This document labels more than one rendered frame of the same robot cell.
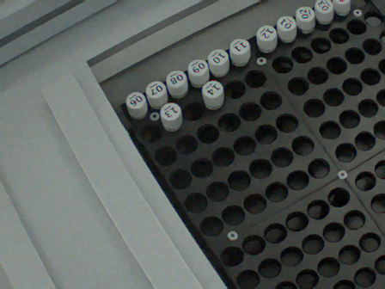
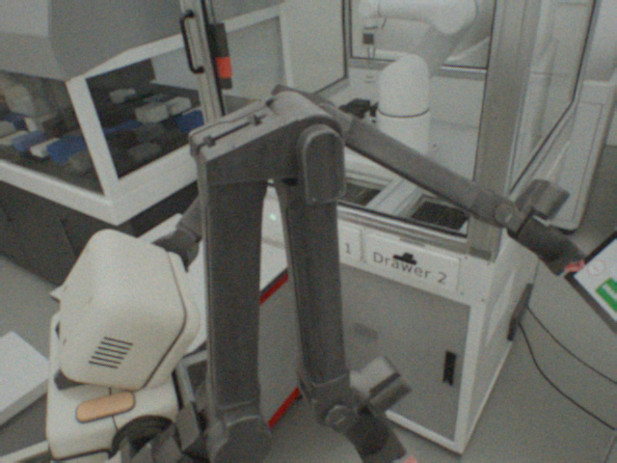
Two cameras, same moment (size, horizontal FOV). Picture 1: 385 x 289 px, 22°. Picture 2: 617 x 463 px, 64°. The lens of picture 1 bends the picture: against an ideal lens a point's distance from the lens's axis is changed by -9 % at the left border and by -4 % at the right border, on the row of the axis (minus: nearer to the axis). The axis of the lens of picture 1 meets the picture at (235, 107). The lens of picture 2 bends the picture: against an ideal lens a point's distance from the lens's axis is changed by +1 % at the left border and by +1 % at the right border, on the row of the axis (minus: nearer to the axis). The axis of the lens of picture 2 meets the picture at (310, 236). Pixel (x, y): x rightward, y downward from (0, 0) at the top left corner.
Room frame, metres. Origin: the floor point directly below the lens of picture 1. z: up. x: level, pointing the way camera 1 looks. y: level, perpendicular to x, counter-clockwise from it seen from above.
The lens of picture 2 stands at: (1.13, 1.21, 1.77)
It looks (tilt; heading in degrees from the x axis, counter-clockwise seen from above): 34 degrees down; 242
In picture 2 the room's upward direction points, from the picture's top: 5 degrees counter-clockwise
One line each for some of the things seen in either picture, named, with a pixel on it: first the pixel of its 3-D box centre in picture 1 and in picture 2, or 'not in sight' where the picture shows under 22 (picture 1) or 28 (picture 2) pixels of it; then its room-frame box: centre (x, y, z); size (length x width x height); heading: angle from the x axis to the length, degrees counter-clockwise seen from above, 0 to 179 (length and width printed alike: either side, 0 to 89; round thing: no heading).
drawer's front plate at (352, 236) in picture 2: not in sight; (322, 233); (0.46, 0.03, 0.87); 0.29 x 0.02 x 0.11; 115
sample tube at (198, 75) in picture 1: (200, 88); not in sight; (0.35, 0.02, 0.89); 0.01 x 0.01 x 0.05
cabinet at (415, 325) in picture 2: not in sight; (396, 272); (0.00, -0.13, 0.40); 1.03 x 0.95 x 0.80; 115
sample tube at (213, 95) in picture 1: (215, 109); not in sight; (0.34, 0.01, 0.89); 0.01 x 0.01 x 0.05
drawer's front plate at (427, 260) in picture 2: not in sight; (410, 261); (0.33, 0.31, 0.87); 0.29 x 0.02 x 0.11; 115
